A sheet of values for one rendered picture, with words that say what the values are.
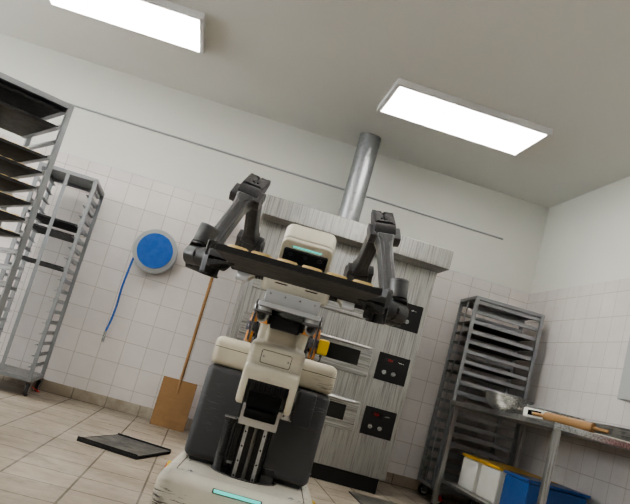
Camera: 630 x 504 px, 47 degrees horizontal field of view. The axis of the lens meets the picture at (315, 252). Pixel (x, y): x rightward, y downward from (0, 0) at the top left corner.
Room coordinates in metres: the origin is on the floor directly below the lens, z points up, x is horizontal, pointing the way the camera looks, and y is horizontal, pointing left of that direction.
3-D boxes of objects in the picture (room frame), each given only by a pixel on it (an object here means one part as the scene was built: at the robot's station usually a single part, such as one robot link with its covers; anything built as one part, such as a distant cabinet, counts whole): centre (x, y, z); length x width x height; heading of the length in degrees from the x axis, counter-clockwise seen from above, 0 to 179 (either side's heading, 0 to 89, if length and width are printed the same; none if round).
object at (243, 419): (3.00, -0.03, 0.61); 0.28 x 0.27 x 0.25; 90
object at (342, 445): (6.26, -0.23, 1.01); 1.56 x 1.20 x 2.01; 96
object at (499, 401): (5.97, -1.84, 0.95); 0.39 x 0.39 x 0.14
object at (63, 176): (6.19, 2.16, 0.93); 0.64 x 0.51 x 1.78; 9
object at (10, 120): (4.04, 1.88, 1.68); 0.60 x 0.40 x 0.02; 37
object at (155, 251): (6.64, 1.41, 1.10); 0.41 x 0.15 x 1.10; 96
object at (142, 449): (4.88, 0.83, 0.02); 0.60 x 0.40 x 0.03; 169
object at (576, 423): (4.75, -1.87, 0.91); 0.56 x 0.06 x 0.06; 35
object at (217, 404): (3.26, 0.04, 0.59); 0.55 x 0.34 x 0.83; 90
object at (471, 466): (5.97, -1.86, 0.36); 0.46 x 0.38 x 0.26; 95
